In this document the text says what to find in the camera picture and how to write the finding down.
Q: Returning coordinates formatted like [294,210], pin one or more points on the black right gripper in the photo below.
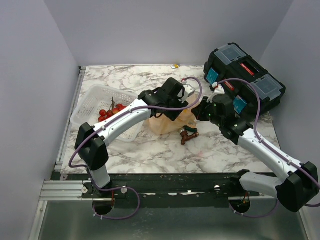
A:
[198,111]

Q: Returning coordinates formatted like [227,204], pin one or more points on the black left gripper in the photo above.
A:
[172,115]

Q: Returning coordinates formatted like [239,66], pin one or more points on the peach banana-print plastic bag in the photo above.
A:
[163,125]

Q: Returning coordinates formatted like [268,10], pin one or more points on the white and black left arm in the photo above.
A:
[92,140]

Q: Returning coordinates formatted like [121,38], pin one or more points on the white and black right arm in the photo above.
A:
[295,183]

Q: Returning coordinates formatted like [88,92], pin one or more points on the red fake cherry bunch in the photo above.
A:
[114,108]

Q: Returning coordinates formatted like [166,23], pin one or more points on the yellow hex key set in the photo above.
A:
[175,66]

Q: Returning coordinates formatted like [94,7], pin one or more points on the black toolbox with blue latches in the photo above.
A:
[245,78]

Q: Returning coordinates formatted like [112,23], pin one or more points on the brown faucet tap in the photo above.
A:
[185,137]

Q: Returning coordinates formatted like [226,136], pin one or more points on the white perforated plastic basket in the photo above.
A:
[99,97]

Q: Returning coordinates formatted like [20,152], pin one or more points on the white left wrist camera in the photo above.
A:
[186,92]

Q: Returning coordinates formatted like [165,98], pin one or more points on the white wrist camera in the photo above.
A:
[217,90]
[186,92]

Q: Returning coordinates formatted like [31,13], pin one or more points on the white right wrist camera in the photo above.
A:
[217,90]

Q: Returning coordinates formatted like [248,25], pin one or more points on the green-handled screwdriver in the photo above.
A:
[190,129]

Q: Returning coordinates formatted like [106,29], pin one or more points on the black mounting rail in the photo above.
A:
[173,190]

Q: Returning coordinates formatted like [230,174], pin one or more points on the aluminium frame extrusion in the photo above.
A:
[61,191]

